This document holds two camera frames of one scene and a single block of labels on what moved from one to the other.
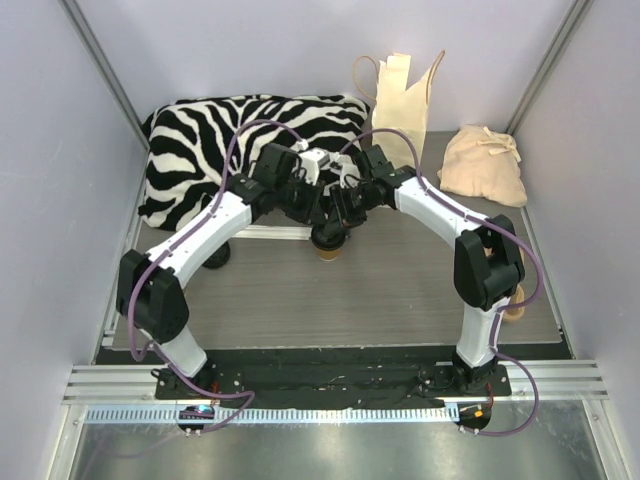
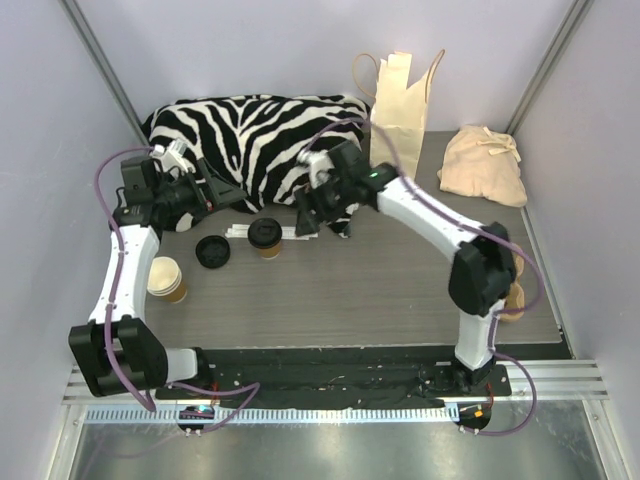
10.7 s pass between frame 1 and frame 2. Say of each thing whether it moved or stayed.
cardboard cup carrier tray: stayed
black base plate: stayed
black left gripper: moved
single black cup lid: moved
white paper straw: stayed
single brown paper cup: moved
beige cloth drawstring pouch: stayed
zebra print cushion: stayed
